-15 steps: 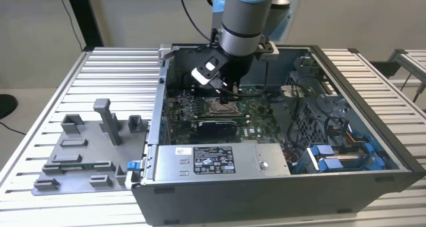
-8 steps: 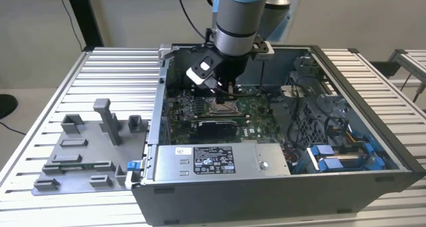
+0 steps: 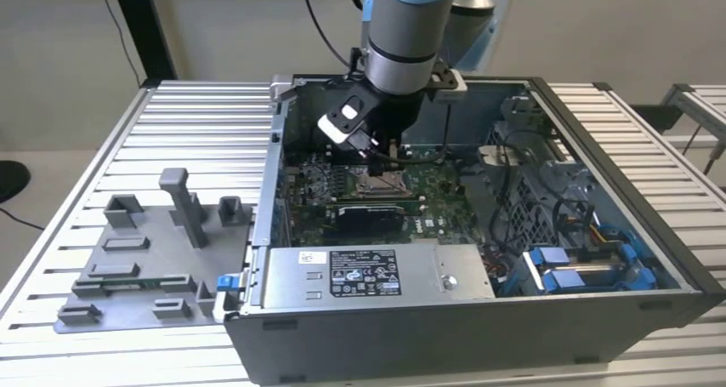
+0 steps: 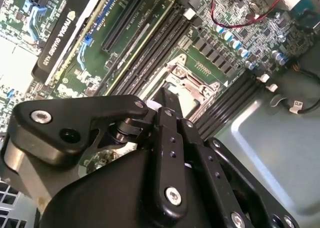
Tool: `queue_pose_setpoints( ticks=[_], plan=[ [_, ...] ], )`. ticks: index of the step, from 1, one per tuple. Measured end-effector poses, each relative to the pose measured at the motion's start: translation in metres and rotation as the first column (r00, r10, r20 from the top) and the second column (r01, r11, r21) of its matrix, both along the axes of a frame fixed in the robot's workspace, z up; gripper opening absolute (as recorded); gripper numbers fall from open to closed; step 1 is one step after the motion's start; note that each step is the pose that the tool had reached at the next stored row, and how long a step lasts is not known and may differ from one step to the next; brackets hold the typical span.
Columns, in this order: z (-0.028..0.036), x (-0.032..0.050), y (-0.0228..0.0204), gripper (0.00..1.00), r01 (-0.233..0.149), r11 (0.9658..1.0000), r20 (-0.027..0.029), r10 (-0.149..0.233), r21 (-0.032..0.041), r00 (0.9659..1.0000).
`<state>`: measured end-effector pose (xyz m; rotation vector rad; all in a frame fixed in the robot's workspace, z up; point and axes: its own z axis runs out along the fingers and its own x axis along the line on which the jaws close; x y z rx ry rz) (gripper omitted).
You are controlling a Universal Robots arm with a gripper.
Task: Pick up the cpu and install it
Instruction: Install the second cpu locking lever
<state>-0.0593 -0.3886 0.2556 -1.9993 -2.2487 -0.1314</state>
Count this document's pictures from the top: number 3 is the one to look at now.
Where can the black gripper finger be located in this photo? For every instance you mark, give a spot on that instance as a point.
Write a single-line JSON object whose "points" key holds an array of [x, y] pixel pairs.
{"points": [[387, 159]]}

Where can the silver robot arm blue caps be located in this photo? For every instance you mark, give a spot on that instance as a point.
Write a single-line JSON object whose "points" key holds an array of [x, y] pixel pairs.
{"points": [[396, 42]]}

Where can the black graphics card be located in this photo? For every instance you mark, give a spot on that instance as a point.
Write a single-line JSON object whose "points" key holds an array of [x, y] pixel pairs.
{"points": [[368, 223]]}

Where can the green motherboard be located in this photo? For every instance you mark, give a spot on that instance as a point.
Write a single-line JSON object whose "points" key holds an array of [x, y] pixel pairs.
{"points": [[448, 227]]}

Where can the grey metal drive cage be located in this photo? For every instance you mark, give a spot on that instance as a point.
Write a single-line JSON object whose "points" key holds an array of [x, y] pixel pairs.
{"points": [[481, 208]]}

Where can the silver power supply unit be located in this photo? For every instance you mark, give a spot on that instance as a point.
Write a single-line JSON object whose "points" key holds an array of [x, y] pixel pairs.
{"points": [[419, 276]]}

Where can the blue disk carrier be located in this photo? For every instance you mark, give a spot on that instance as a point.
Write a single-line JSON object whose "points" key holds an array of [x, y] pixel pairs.
{"points": [[562, 280], [550, 256]]}

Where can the blue case latch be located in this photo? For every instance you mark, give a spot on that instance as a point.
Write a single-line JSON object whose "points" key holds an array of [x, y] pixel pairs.
{"points": [[224, 284]]}

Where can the open grey PC case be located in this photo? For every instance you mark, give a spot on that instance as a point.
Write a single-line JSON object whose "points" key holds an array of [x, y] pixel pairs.
{"points": [[396, 344]]}

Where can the grey plastic parts rack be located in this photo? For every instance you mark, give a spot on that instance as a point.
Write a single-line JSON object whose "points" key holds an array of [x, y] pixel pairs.
{"points": [[164, 255]]}

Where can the green RAM stick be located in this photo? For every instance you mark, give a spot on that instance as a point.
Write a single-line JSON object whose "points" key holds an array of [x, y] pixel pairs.
{"points": [[141, 283]]}

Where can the metal slat side table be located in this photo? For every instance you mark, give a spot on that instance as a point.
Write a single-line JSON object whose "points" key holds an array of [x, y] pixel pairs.
{"points": [[708, 102]]}

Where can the black round chair base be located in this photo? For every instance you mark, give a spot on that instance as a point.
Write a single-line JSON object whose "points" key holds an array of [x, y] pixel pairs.
{"points": [[10, 180]]}

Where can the small white camera box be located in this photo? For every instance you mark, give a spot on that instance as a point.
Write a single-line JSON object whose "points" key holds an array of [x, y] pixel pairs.
{"points": [[451, 93]]}

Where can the white black camera box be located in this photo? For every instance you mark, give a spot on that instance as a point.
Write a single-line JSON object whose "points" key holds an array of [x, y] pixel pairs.
{"points": [[335, 129]]}

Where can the black vertical frame post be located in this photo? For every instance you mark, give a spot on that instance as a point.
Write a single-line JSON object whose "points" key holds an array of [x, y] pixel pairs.
{"points": [[141, 30]]}

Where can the blue disk bay bracket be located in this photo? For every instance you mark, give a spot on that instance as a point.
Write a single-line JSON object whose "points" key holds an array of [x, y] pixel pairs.
{"points": [[646, 278]]}

